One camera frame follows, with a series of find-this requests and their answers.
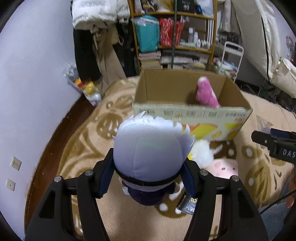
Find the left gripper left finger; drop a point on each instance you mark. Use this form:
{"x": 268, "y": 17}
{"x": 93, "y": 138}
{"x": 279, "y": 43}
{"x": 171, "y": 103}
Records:
{"x": 69, "y": 211}

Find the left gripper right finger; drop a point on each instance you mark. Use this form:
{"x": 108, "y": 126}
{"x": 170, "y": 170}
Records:
{"x": 239, "y": 217}

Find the white fluffy plush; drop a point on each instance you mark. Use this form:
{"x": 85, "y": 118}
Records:
{"x": 202, "y": 154}

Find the pink plush bear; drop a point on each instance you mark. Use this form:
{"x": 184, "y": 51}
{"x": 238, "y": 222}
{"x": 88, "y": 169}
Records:
{"x": 205, "y": 93}

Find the white haired plush doll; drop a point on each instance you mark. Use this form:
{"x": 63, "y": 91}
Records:
{"x": 148, "y": 155}

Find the pink square plush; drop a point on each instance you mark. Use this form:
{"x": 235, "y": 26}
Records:
{"x": 223, "y": 168}

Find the person's right hand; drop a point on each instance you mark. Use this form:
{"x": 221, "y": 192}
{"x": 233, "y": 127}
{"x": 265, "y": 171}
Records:
{"x": 291, "y": 187}

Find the beige patterned blanket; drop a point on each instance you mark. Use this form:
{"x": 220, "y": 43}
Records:
{"x": 125, "y": 219}

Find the white trolley cart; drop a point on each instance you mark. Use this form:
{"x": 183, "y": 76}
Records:
{"x": 227, "y": 59}

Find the cardboard box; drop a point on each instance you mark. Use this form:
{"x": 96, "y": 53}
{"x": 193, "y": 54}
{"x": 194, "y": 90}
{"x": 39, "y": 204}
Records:
{"x": 171, "y": 94}

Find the white reclining chair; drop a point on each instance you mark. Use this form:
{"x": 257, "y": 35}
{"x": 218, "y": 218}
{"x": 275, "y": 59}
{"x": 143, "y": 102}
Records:
{"x": 261, "y": 41}

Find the plastic bag of toys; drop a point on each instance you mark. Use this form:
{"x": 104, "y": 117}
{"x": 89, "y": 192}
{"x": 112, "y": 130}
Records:
{"x": 87, "y": 87}

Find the green pole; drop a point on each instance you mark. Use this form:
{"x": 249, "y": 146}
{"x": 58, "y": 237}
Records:
{"x": 174, "y": 35}

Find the black coat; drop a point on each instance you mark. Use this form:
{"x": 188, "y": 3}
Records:
{"x": 85, "y": 58}

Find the stack of books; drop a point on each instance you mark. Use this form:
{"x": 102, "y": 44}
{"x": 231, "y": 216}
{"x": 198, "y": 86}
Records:
{"x": 150, "y": 60}

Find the wooden bookshelf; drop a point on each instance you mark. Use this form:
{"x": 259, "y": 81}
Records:
{"x": 197, "y": 43}

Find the beige trench coat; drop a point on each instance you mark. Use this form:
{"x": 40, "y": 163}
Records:
{"x": 107, "y": 61}

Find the red gift bag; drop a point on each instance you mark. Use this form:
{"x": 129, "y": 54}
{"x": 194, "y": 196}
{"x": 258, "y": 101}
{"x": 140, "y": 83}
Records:
{"x": 166, "y": 31}

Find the black box with 40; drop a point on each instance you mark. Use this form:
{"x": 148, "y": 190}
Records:
{"x": 186, "y": 6}

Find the teal shopping bag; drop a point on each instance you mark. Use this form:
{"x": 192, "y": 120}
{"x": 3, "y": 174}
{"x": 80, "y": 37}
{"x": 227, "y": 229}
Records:
{"x": 147, "y": 31}

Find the white puffer jacket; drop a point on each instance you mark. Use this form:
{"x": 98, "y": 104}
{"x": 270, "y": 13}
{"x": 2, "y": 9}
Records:
{"x": 98, "y": 14}

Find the wall socket lower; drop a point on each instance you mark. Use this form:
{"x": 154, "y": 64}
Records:
{"x": 10, "y": 184}

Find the wall socket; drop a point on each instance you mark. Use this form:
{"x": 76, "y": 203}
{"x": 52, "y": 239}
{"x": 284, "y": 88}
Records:
{"x": 10, "y": 184}
{"x": 16, "y": 163}

